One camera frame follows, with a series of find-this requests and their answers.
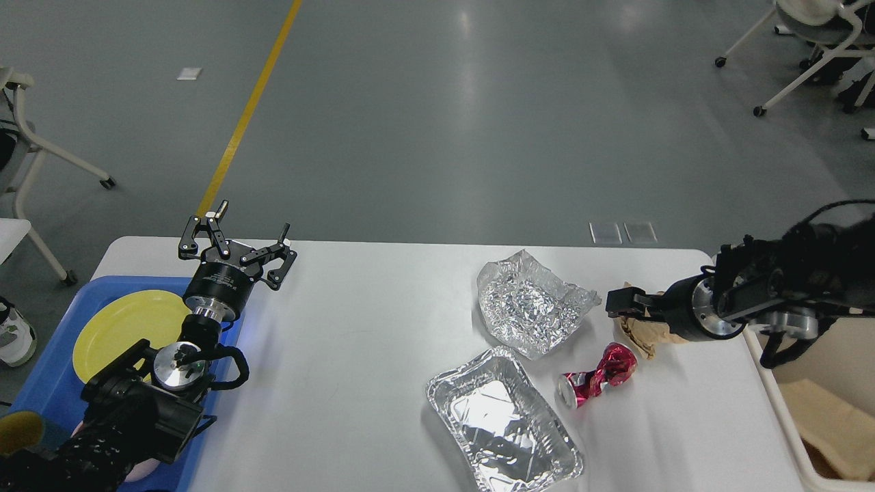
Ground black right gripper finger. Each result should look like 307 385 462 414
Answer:
606 286 666 322

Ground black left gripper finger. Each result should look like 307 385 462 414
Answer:
178 200 232 262
239 222 298 290

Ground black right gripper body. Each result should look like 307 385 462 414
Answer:
660 275 746 342

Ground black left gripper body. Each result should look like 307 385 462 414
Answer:
183 260 254 320

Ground brown paper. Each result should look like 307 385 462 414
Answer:
613 316 688 361

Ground crushed red can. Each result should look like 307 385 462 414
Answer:
556 342 638 409

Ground yellow plastic plate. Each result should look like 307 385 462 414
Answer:
72 290 191 383

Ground aluminium foil sheet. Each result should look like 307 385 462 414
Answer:
477 249 602 360

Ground aluminium foil tray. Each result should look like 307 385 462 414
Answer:
426 346 585 491

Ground pink plastic mug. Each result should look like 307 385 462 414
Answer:
123 458 163 483

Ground brown paper bag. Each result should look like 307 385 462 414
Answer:
779 379 874 482

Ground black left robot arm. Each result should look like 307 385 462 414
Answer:
2 200 297 491

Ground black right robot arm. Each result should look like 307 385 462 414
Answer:
606 200 874 370

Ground beige plastic bin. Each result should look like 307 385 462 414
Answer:
742 318 874 491

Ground small white side table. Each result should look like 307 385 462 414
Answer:
0 218 31 264

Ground grey office chair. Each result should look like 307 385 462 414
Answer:
2 66 116 286

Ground standing person dark trousers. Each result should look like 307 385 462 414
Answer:
1 90 36 367

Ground blue plastic tray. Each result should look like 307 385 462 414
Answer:
10 276 206 491

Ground blue yellow cup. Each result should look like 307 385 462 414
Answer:
1 411 46 457

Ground seated person dark trousers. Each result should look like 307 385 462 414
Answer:
804 3 874 104

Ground white rolling chair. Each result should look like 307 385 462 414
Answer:
713 1 873 118

